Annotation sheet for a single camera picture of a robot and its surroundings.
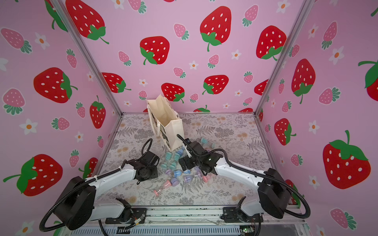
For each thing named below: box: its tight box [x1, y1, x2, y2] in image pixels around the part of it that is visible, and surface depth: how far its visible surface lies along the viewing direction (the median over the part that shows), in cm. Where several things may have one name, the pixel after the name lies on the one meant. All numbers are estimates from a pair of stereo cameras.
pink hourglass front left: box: [153, 179, 172, 197], surface depth 83 cm
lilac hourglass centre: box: [184, 175, 193, 183], surface depth 85 cm
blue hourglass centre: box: [173, 170, 182, 178], surface depth 88 cm
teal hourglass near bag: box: [165, 151, 173, 161], surface depth 96 cm
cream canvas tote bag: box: [146, 93, 185, 152], surface depth 92 cm
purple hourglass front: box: [170, 177, 180, 187], surface depth 85 cm
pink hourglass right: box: [202, 175, 211, 183], surface depth 86 cm
